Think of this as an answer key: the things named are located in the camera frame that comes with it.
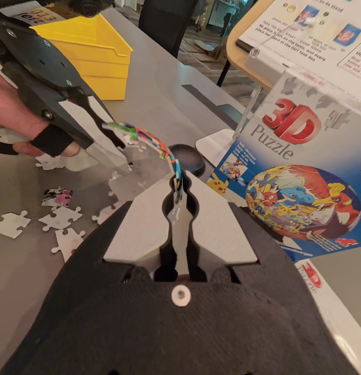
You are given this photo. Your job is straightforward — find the folded instruction leaflet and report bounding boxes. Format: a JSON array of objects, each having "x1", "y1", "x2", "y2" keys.
[{"x1": 295, "y1": 259, "x2": 361, "y2": 375}]

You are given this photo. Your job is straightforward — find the black cable slot cover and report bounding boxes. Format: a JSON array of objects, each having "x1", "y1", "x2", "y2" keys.
[{"x1": 181, "y1": 84, "x2": 242, "y2": 123}]

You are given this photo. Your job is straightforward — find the printed puzzle box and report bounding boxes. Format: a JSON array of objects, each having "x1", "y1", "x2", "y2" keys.
[{"x1": 206, "y1": 69, "x2": 361, "y2": 261}]

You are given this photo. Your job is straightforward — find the black round ball stand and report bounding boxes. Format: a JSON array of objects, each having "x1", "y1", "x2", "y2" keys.
[{"x1": 169, "y1": 144, "x2": 207, "y2": 178}]

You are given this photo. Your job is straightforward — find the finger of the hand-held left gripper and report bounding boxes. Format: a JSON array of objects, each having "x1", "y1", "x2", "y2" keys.
[
  {"x1": 68, "y1": 88, "x2": 127, "y2": 149},
  {"x1": 58, "y1": 100, "x2": 132, "y2": 174}
]

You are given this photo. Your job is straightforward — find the wooden board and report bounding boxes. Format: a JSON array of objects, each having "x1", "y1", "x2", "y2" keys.
[{"x1": 226, "y1": 0, "x2": 361, "y2": 90}]

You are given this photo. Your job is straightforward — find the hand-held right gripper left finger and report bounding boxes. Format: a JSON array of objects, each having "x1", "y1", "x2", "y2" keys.
[{"x1": 103, "y1": 174, "x2": 179, "y2": 282}]

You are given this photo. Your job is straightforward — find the yellow plastic bin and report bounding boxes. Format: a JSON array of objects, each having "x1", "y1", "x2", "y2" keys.
[{"x1": 29, "y1": 13, "x2": 133, "y2": 101}]

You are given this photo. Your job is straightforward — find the black office chair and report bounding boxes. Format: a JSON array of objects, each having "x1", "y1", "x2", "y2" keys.
[{"x1": 139, "y1": 0, "x2": 198, "y2": 58}]

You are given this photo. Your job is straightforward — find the colourful puzzle piece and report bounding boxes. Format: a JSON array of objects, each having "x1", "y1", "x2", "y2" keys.
[{"x1": 42, "y1": 187, "x2": 73, "y2": 208}]

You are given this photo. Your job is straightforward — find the partly built puzzle ball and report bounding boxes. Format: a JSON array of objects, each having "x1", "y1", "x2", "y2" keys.
[{"x1": 102, "y1": 121, "x2": 185, "y2": 223}]

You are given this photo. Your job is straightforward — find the white document stand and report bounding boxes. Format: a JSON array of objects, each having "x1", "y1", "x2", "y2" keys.
[{"x1": 196, "y1": 48, "x2": 289, "y2": 170}]

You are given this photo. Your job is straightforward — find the person's left hand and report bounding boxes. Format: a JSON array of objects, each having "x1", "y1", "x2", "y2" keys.
[{"x1": 0, "y1": 67, "x2": 81, "y2": 157}]

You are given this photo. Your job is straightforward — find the puzzle pieces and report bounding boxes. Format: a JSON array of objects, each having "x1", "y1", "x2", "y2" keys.
[{"x1": 0, "y1": 152, "x2": 122, "y2": 263}]

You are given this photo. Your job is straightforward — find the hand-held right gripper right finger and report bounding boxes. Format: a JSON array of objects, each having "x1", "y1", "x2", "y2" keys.
[{"x1": 184, "y1": 171, "x2": 259, "y2": 282}]

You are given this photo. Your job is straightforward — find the printed instruction sheet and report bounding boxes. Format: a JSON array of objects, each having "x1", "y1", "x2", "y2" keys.
[{"x1": 239, "y1": 0, "x2": 361, "y2": 79}]

